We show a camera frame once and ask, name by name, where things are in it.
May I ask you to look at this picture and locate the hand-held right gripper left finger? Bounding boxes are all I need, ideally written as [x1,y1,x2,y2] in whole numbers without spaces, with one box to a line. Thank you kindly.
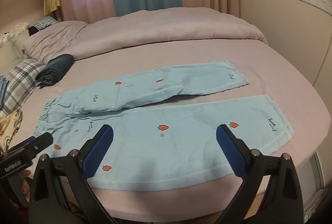
[28,124,122,224]

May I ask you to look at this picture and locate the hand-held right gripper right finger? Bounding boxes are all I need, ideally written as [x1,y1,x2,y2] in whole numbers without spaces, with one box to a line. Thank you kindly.
[216,124,304,224]

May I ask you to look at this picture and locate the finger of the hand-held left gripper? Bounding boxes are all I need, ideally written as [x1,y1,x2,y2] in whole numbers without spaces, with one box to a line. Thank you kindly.
[7,132,54,160]

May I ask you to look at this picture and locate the light blue strawberry pants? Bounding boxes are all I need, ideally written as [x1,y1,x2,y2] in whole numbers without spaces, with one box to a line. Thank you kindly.
[34,60,295,189]

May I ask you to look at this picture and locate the yellow cartoon print cloth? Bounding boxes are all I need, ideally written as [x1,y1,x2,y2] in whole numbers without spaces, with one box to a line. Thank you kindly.
[0,109,23,152]

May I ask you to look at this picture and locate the grey plaid pillow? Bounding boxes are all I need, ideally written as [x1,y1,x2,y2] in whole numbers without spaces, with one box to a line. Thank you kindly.
[0,58,48,119]

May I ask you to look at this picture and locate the dark folded garment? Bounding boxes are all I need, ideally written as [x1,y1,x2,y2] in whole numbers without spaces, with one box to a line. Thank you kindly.
[35,54,75,89]

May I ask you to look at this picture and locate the cream cushion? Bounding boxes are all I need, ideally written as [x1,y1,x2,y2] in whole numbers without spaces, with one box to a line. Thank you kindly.
[10,34,29,59]

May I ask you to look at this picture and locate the wrinkled pink pillow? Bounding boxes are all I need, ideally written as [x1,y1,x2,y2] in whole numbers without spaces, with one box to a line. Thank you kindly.
[23,21,89,63]

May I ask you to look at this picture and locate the white plush toy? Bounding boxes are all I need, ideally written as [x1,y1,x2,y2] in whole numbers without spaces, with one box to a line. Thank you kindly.
[0,21,29,45]

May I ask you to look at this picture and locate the blue checked cloth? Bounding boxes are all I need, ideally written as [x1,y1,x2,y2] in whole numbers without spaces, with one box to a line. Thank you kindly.
[34,16,59,31]

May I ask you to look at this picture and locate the pink duvet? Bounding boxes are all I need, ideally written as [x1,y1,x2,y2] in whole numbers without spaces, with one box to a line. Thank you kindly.
[65,7,268,61]

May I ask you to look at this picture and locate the white bed frame panel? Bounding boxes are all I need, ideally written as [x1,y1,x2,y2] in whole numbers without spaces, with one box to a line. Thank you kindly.
[302,151,325,215]

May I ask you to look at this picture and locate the white wall power strip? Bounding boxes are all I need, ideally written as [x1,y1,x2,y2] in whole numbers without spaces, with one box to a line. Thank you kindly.
[295,0,332,16]

